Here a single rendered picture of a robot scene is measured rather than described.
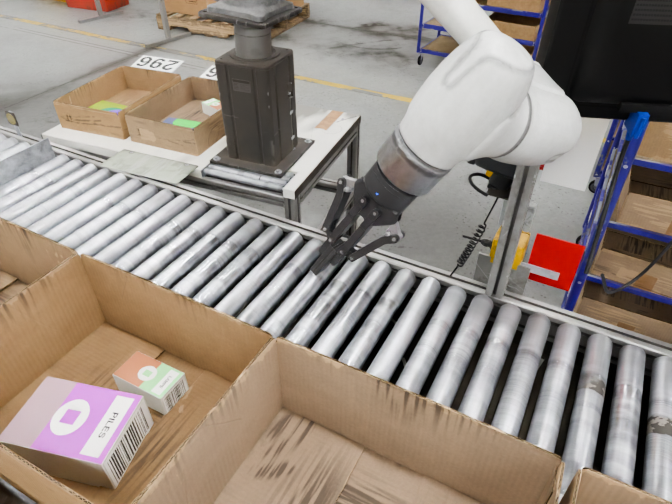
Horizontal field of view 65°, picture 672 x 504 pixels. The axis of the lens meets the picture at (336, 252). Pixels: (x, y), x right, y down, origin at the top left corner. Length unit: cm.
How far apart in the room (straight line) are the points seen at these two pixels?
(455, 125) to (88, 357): 72
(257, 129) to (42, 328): 93
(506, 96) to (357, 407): 45
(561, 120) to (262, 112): 104
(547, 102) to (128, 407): 71
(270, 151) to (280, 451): 106
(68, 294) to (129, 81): 154
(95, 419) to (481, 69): 68
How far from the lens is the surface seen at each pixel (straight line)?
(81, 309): 102
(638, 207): 164
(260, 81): 159
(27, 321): 96
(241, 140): 171
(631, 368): 124
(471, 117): 63
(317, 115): 205
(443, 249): 261
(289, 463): 82
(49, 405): 88
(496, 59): 62
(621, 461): 109
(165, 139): 188
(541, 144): 74
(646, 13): 85
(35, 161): 198
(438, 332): 117
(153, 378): 89
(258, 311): 121
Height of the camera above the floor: 160
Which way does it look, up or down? 39 degrees down
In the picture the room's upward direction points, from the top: straight up
